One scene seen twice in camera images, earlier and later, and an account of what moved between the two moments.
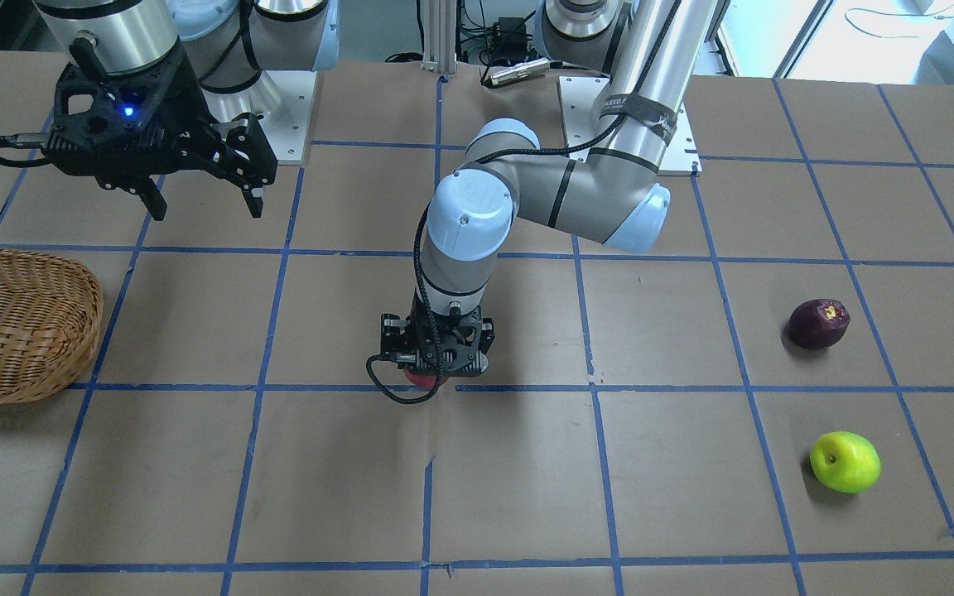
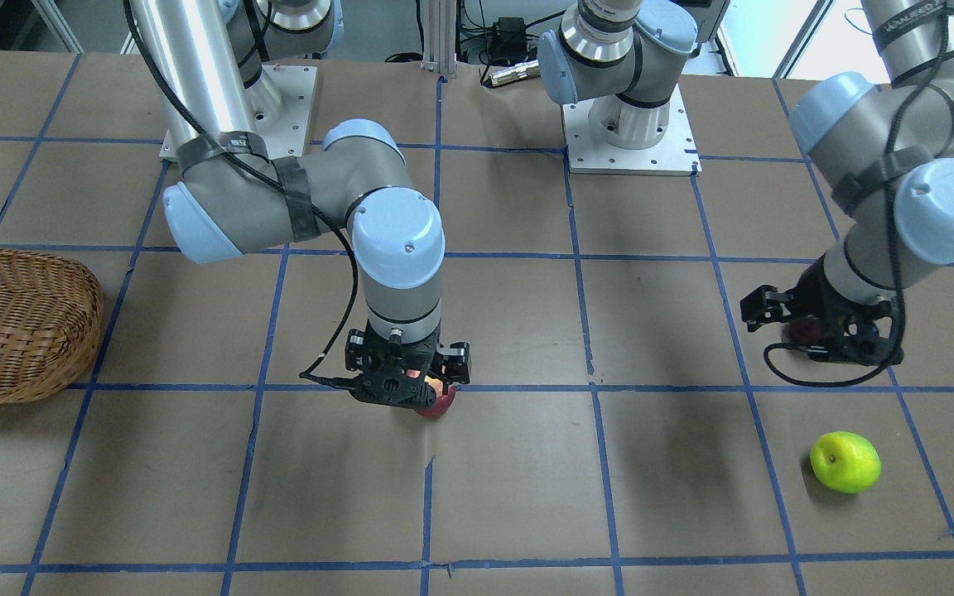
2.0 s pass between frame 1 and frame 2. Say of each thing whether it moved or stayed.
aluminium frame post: stayed
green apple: stayed
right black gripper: moved
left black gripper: moved
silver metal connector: stayed
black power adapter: stayed
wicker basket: stayed
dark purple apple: stayed
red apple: moved
